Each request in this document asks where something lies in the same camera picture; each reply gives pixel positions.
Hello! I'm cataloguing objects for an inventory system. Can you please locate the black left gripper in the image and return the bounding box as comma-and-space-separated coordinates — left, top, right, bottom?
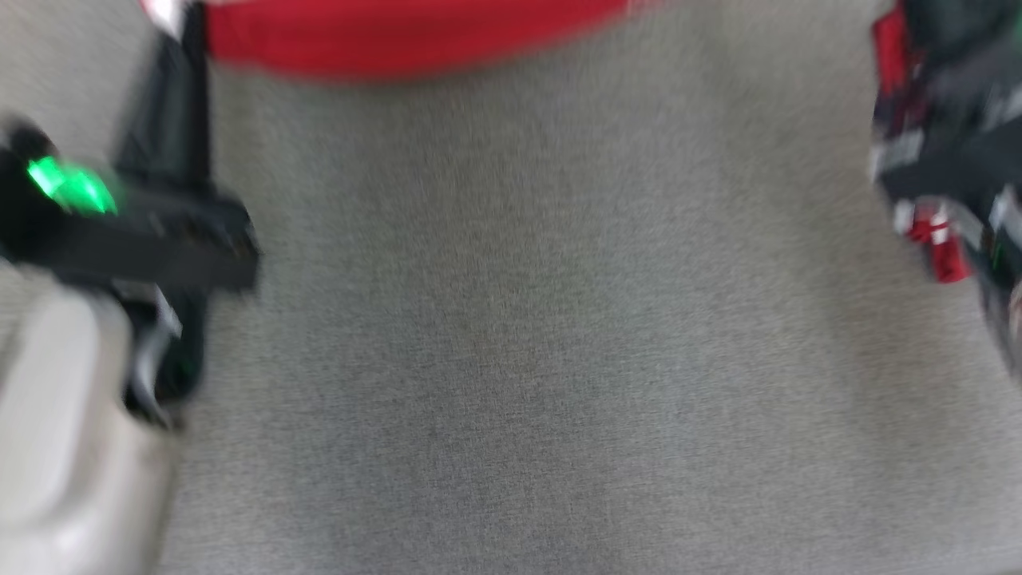
0, 0, 263, 430

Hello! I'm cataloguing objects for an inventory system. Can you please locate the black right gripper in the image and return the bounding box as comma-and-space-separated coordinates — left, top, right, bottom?
869, 0, 1022, 384

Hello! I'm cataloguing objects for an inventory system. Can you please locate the red basketball jersey white trim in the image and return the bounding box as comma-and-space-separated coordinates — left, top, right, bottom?
138, 0, 649, 82

